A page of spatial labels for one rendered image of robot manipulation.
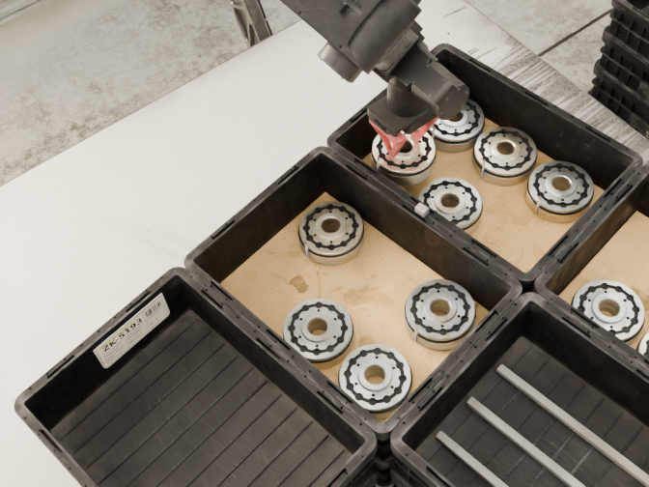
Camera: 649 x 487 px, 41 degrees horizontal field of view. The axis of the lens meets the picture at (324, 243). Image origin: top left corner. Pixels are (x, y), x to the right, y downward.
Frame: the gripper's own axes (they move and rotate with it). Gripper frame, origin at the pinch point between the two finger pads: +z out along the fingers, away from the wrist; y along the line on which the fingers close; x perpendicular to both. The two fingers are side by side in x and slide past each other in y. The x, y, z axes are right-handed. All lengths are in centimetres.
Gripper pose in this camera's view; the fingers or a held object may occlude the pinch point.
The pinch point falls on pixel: (404, 143)
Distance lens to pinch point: 138.1
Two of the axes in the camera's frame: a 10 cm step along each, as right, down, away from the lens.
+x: -6.3, -6.3, 4.6
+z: 0.4, 5.6, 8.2
